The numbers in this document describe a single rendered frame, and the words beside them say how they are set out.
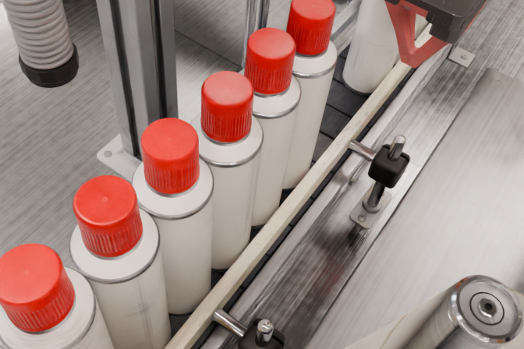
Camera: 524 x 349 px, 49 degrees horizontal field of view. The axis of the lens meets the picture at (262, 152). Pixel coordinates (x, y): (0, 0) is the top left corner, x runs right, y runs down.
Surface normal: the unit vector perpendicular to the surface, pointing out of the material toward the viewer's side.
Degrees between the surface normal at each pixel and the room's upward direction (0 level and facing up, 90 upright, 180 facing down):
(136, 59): 90
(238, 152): 42
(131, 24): 90
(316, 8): 3
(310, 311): 0
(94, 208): 2
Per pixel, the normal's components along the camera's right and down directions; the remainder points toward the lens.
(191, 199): 0.46, 0.00
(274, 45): 0.05, -0.64
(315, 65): 0.22, 0.07
